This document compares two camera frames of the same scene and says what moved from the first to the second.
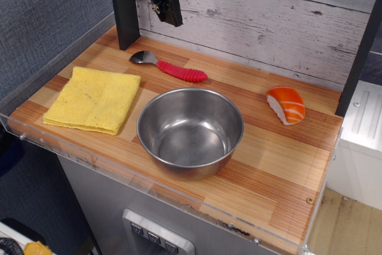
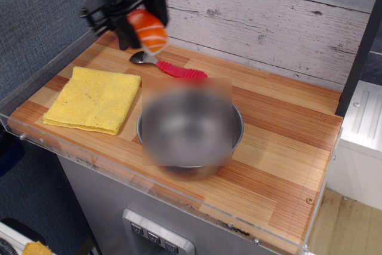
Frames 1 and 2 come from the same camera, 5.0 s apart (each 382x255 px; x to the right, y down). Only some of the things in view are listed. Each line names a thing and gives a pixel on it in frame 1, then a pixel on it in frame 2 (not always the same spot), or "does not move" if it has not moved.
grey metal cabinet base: (102, 199) does not move
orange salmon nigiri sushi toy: (286, 104) → (152, 35)
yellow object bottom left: (36, 248) does not move
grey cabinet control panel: (144, 236) does not move
